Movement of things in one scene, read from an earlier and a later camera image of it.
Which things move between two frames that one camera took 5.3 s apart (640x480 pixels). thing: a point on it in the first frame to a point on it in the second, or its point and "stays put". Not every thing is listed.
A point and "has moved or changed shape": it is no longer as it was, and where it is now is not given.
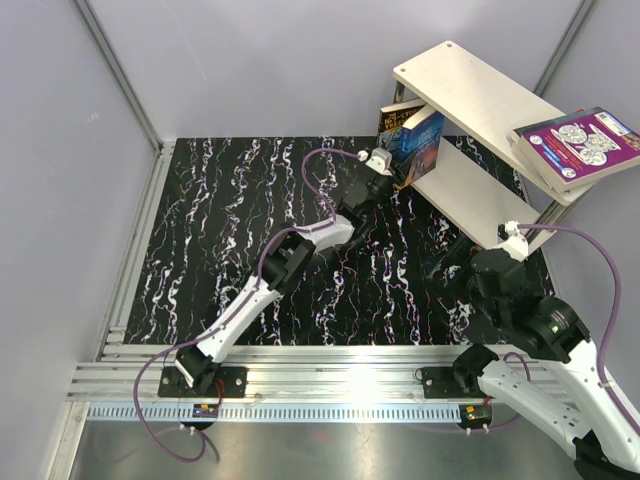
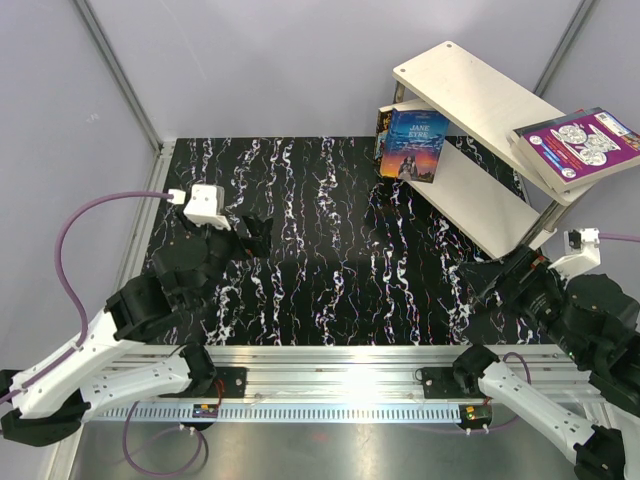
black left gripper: (391, 179) to (258, 244)
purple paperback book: (581, 147) stays put
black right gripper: (458, 253) to (529, 268)
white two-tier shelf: (481, 184) stays put
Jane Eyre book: (411, 151) has moved or changed shape
